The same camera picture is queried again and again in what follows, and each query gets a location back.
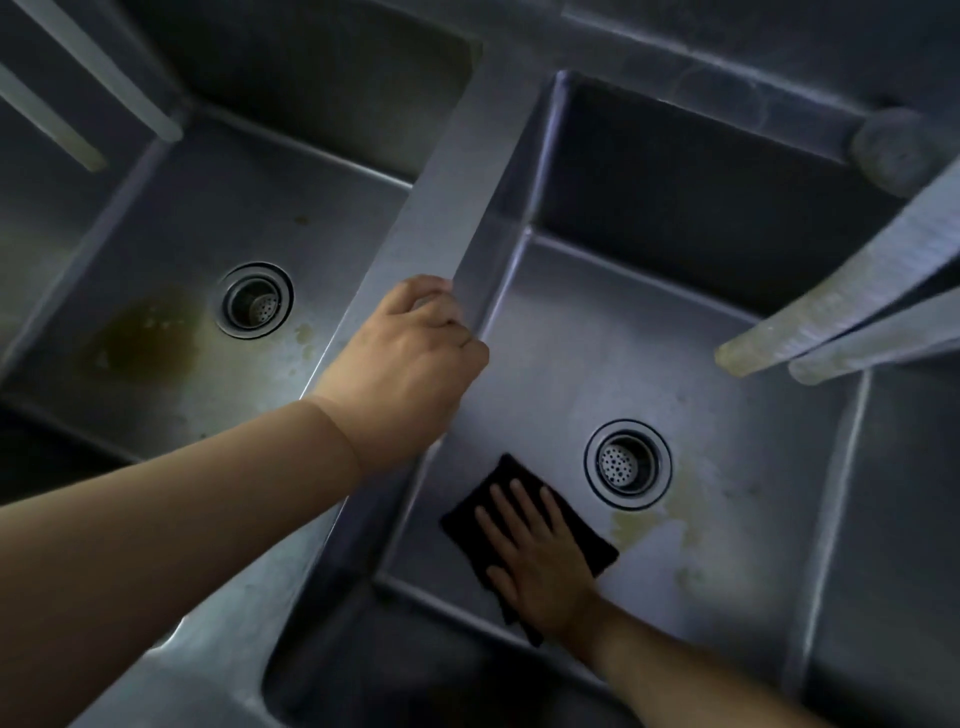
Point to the person's right hand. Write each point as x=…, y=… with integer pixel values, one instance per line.
x=544, y=570

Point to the person's left hand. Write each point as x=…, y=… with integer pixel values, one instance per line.
x=397, y=375

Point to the person's right middle finger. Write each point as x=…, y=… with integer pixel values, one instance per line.
x=508, y=511

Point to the person's left fingers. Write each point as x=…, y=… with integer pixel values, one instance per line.
x=442, y=307

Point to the person's right little finger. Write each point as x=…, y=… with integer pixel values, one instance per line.
x=556, y=511

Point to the person's right thumb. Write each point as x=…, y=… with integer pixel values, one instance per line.
x=502, y=581

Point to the black cleaning cloth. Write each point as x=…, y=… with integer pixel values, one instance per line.
x=469, y=517

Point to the person's left forearm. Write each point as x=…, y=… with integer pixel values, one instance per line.
x=165, y=555

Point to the person's right forearm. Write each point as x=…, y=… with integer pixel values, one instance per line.
x=675, y=675

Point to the round metal drain strainer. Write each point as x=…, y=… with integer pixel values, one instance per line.
x=627, y=465
x=253, y=301

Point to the stainless steel double sink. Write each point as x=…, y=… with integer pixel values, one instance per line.
x=465, y=187

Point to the thick metal faucet spout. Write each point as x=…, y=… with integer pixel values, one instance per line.
x=97, y=71
x=840, y=300

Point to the grey round faucet base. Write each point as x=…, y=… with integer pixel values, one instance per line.
x=892, y=150

